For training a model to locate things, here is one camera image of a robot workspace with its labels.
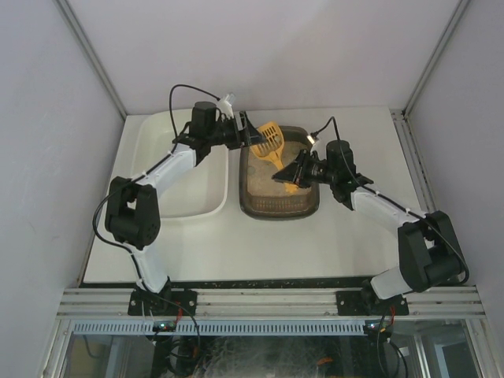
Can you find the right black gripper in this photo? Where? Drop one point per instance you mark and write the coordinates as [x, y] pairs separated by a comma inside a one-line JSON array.
[[303, 168]]

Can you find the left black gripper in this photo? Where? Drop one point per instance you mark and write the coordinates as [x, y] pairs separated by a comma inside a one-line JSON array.
[[242, 130]]

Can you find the yellow litter scoop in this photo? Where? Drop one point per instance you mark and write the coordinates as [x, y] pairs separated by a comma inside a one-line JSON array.
[[271, 150]]

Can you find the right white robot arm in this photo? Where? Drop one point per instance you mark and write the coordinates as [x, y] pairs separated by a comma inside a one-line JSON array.
[[429, 253]]

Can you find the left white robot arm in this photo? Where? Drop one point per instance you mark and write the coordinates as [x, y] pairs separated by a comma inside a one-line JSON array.
[[128, 218]]

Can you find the brown litter box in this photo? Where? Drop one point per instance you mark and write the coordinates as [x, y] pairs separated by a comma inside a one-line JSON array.
[[263, 198]]

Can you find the white plastic tub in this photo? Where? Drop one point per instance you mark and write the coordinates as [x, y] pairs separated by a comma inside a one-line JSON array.
[[184, 188]]

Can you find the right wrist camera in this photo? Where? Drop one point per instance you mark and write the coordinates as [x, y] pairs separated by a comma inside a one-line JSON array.
[[313, 138]]

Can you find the right aluminium side rail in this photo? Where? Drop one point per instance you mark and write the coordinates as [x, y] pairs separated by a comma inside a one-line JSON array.
[[415, 161]]

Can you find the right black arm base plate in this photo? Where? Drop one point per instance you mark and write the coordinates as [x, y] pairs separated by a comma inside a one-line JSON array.
[[358, 303]]

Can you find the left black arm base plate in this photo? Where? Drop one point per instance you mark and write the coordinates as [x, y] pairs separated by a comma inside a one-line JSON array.
[[168, 302]]

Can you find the grey slotted cable duct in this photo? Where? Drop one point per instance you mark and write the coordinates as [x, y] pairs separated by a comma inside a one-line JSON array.
[[221, 327]]

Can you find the left aluminium frame post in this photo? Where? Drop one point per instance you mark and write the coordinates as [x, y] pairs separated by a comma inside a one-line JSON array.
[[77, 31]]

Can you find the aluminium frame post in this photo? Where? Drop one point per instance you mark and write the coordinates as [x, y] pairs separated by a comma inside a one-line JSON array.
[[443, 42], [77, 31]]

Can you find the right aluminium frame post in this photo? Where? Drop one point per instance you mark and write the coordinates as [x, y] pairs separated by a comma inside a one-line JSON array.
[[443, 42]]

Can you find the aluminium front rail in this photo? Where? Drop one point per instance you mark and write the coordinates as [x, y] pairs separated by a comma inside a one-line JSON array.
[[281, 303]]

